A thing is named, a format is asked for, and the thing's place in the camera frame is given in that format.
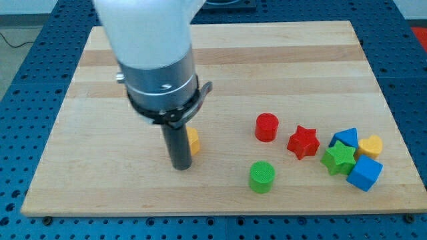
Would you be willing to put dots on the blue triangle block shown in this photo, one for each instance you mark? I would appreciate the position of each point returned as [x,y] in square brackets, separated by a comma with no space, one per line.
[348,137]

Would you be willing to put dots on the green star block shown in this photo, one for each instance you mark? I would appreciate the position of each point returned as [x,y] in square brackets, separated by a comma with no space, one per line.
[339,159]

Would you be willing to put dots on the wooden board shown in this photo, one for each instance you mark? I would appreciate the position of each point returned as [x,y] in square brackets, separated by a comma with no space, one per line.
[102,159]

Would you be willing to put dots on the red object at edge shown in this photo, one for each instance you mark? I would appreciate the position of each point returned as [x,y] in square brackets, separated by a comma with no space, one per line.
[421,35]

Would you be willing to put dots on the blue cube block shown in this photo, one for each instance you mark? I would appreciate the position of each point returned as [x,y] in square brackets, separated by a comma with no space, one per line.
[365,173]

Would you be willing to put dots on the red star block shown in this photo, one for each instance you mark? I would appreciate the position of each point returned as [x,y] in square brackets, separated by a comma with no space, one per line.
[303,142]

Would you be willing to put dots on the black clamp with lever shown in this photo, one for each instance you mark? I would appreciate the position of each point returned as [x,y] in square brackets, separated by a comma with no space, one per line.
[177,117]

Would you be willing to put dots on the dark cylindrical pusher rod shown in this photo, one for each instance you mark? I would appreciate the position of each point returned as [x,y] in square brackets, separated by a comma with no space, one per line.
[178,148]

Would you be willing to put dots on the yellow heart block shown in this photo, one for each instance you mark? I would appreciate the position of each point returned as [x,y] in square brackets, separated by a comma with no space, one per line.
[370,147]

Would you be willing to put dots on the green cylinder block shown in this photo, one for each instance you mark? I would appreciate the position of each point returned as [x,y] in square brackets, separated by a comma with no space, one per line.
[262,175]

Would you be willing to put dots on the yellow hexagon block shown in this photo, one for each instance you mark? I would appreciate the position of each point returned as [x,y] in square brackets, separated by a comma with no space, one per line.
[193,139]

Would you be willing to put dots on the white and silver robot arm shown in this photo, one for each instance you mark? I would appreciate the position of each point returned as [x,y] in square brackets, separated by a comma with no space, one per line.
[151,40]

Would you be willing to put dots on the red cylinder block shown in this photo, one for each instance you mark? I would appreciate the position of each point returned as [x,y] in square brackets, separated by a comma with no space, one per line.
[266,127]

